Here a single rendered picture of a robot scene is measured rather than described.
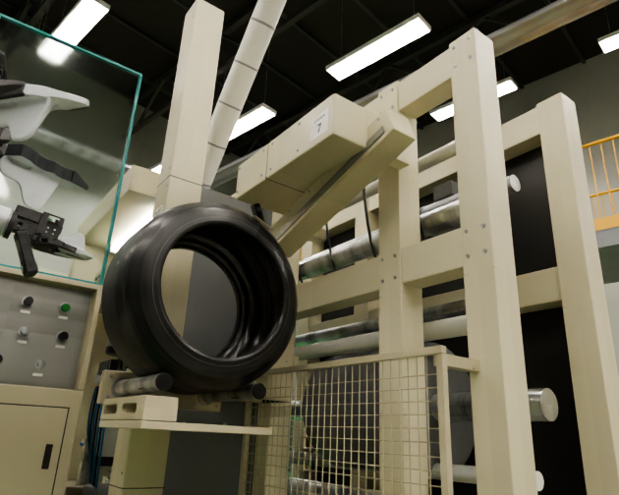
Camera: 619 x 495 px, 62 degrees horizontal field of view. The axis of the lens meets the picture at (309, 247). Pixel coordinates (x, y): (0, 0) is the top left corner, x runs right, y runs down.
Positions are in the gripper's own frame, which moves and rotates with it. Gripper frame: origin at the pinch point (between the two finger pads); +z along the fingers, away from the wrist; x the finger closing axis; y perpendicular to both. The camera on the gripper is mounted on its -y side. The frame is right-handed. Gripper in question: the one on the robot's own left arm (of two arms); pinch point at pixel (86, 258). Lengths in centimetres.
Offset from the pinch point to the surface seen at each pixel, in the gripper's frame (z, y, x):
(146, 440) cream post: 38, -41, 26
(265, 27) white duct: 45, 139, 26
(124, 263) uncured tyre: 8.2, 0.1, -5.8
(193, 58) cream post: 18, 101, 26
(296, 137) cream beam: 47, 57, -16
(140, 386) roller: 23.1, -28.6, 0.5
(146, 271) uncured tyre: 13.0, -1.8, -11.3
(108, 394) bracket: 21.8, -30.0, 23.9
